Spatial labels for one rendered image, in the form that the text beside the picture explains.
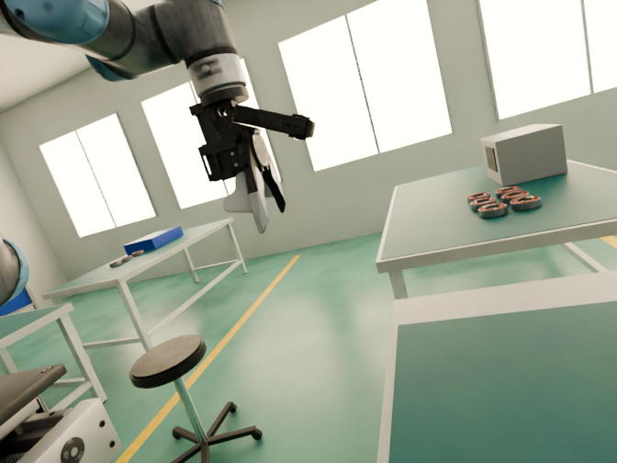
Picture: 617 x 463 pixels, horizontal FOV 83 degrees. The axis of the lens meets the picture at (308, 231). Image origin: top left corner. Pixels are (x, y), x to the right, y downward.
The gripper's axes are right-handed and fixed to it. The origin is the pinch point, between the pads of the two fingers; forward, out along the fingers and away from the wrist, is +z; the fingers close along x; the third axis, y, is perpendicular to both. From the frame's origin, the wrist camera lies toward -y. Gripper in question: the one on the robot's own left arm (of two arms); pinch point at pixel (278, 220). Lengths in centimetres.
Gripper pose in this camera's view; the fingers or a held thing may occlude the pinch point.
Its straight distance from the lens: 54.8
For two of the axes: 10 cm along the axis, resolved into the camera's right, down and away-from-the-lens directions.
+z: 2.8, 9.4, 2.1
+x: -1.3, 2.5, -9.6
